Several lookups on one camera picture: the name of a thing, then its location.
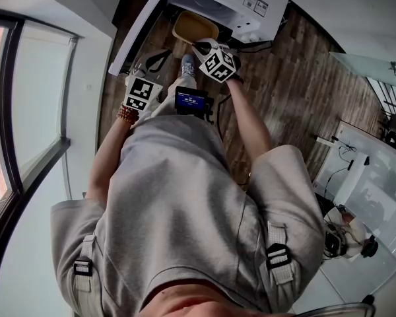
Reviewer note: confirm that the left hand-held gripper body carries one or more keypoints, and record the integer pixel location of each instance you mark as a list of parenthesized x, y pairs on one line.
[(142, 92)]

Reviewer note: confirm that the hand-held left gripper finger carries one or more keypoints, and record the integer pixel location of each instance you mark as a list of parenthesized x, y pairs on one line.
[(144, 68), (165, 61)]

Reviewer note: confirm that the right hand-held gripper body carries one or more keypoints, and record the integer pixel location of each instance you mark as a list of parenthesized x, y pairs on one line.
[(217, 64)]

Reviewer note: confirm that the tan plastic bowl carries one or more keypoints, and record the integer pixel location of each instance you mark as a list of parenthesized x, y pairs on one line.
[(194, 26)]

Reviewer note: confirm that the person's right forearm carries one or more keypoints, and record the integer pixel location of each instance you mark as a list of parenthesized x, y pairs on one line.
[(250, 124)]

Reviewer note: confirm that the person's left forearm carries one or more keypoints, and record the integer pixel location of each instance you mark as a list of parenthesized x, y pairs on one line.
[(105, 163)]

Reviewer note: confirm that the grey shoe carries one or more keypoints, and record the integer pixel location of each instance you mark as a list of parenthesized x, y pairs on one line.
[(187, 66)]

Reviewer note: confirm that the person's light trousers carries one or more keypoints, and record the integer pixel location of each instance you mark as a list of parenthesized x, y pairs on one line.
[(165, 104)]

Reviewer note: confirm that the black monitor with blue screen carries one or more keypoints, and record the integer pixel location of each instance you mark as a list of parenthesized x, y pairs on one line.
[(189, 100)]

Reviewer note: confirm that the black-framed window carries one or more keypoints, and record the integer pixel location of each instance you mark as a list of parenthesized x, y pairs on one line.
[(39, 94)]

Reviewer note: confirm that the person in white shirt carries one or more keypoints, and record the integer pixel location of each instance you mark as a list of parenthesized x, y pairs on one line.
[(184, 210)]

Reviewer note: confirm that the glass partition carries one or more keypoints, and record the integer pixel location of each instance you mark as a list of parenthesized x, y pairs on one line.
[(366, 66)]

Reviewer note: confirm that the white desk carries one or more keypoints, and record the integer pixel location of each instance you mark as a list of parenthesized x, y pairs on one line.
[(366, 177)]

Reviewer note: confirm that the white cloth bag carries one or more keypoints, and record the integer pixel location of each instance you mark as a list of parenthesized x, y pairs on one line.
[(353, 233)]

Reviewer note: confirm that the person's head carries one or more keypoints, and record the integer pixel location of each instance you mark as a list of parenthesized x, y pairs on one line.
[(201, 304)]

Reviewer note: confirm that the grey head mount rim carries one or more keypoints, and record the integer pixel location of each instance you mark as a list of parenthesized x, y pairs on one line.
[(336, 310)]

